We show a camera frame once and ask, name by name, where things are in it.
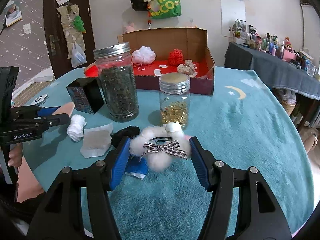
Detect white round-button device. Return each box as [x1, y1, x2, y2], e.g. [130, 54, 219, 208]
[32, 94, 49, 105]

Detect person's left hand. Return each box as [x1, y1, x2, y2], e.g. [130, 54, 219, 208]
[8, 144, 23, 168]

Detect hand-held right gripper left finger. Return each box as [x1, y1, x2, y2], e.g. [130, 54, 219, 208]
[27, 136, 132, 240]

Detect green plush toy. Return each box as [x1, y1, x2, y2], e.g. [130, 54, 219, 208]
[72, 15, 87, 33]

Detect white mesh bath pouf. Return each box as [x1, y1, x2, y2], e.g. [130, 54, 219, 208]
[131, 46, 157, 72]

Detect orange knitted ball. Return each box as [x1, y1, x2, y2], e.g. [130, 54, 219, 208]
[168, 49, 183, 66]

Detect beige scrunchie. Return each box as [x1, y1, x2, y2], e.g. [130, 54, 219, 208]
[177, 59, 197, 75]

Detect white non-woven sachet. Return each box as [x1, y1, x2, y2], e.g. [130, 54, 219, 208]
[80, 122, 113, 158]

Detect person's left leg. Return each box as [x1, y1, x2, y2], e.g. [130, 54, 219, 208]
[17, 165, 46, 198]

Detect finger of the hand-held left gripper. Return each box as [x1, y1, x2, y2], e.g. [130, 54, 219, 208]
[10, 114, 71, 132]
[11, 106, 60, 119]

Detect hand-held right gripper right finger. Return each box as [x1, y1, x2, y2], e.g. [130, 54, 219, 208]
[189, 136, 292, 240]

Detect white wardrobe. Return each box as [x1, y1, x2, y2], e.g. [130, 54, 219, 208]
[300, 4, 320, 63]

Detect side table with cosmetics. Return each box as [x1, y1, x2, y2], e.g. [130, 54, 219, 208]
[229, 19, 320, 77]

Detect white cloth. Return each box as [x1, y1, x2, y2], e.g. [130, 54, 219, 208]
[67, 114, 87, 142]

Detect dark brown door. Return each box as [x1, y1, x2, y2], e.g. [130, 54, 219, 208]
[43, 0, 97, 79]

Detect black scrunchie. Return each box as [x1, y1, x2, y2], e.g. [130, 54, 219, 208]
[111, 126, 141, 147]

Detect glass jar of gold capsules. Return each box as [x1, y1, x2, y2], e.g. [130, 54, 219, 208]
[159, 73, 190, 130]

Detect colourful printed tin box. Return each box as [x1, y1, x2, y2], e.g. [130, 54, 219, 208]
[66, 77, 105, 115]

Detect white fluffy bow hair clip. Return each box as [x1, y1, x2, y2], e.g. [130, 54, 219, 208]
[129, 121, 192, 172]

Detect glass jar of tea leaves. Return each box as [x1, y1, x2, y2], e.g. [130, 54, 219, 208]
[93, 42, 139, 122]

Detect wall mirror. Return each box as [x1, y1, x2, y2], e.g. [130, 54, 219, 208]
[219, 0, 247, 37]

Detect desk with blue cloth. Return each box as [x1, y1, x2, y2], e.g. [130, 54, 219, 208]
[224, 42, 320, 100]

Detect beige hanging wall organizer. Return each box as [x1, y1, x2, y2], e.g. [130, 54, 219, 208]
[56, 3, 87, 59]

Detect clear plastic bag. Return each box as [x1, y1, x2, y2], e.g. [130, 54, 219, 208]
[71, 42, 87, 68]

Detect cardboard box with red lining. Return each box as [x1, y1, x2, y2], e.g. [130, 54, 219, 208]
[117, 27, 215, 96]

